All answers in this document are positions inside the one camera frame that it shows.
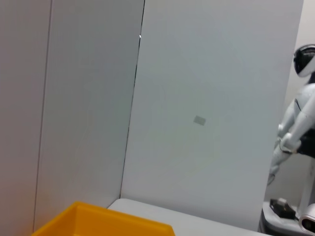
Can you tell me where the grey robot base platform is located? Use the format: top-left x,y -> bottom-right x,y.
258,200 -> 315,236

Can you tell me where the yellow plastic bin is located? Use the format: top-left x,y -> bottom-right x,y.
31,201 -> 176,236

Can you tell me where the white humanoid robot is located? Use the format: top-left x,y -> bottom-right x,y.
267,44 -> 315,185

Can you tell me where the small black box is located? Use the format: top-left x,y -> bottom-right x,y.
269,198 -> 296,219

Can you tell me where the silver rounded device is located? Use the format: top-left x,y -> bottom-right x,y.
298,213 -> 315,233

